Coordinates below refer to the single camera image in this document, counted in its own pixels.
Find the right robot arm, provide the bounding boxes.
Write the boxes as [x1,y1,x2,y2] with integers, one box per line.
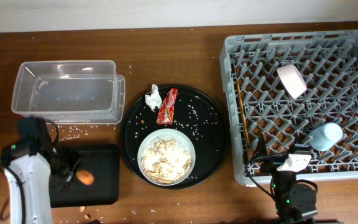
[255,135,318,224]

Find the clear plastic bin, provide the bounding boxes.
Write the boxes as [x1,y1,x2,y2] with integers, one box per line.
[11,60,126,124]

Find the black rectangular tray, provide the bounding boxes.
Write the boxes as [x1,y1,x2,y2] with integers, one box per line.
[49,144,120,208]

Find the red snack wrapper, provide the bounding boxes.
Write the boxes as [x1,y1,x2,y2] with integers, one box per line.
[157,88,178,125]

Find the round black tray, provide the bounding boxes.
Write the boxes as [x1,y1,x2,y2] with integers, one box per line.
[120,85,229,190]

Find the blue cup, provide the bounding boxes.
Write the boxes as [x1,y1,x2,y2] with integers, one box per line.
[309,123,343,152]

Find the grey bowl with rice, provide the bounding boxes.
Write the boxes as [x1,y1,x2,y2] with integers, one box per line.
[137,128,196,187]

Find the orange carrot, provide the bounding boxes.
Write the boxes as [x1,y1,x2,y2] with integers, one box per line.
[76,169,94,185]

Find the pink bowl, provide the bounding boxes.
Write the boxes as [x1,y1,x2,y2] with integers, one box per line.
[277,65,307,99]

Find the white tissue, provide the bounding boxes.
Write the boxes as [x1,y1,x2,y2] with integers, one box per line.
[145,84,162,112]

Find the wooden chopstick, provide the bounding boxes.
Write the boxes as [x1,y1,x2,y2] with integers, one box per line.
[236,80,250,145]

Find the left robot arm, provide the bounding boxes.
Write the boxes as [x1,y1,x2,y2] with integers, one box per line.
[0,116,80,223]

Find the grey dishwasher rack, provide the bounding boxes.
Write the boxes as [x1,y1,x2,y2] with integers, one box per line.
[219,30,358,187]

